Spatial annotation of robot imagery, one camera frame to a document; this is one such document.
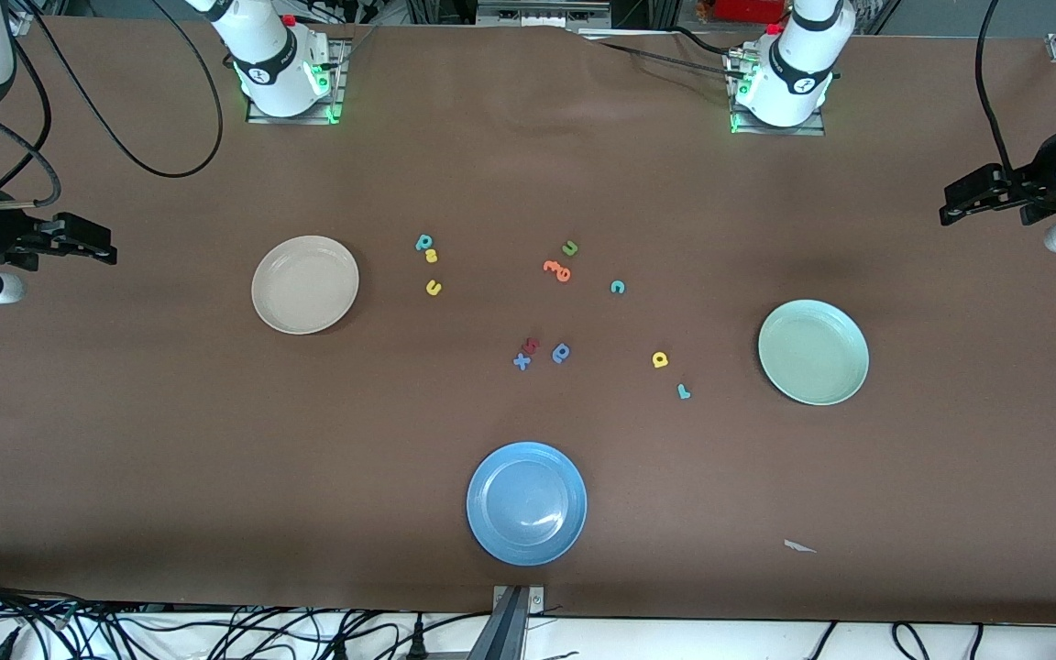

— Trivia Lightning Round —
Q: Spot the black base power cable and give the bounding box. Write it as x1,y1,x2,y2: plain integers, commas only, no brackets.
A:
597,26,744,79

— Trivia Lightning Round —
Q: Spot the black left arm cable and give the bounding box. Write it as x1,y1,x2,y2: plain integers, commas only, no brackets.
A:
974,0,1015,175

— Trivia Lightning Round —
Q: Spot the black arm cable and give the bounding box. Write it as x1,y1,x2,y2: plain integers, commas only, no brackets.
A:
974,0,1015,175
0,0,225,210

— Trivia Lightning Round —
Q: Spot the beige brown plate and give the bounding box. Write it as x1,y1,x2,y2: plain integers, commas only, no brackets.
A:
251,236,360,336

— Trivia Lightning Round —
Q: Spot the grey aluminium profile with bracket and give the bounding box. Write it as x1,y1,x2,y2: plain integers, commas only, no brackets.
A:
468,585,547,660

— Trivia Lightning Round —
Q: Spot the looped black cable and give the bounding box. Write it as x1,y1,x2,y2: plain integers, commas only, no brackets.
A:
890,621,934,660

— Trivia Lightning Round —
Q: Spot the blue plate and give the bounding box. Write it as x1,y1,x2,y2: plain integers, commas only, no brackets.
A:
466,442,588,567

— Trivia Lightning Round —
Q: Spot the red box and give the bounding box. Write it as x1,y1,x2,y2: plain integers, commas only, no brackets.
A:
711,0,790,24

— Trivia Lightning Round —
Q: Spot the brown paper table cover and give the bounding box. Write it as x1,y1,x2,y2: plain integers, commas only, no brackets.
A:
0,14,1056,626

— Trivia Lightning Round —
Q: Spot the light green plate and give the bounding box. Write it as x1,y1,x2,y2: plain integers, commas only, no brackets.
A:
757,300,870,407

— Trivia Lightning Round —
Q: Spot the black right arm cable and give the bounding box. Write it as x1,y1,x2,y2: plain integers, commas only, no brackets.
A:
0,0,225,210

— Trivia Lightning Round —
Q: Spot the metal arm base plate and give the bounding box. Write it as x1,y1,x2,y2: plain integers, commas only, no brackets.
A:
246,39,347,126
727,50,828,138

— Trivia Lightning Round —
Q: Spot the grey metal rack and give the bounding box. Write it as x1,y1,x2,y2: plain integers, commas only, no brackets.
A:
476,0,612,29

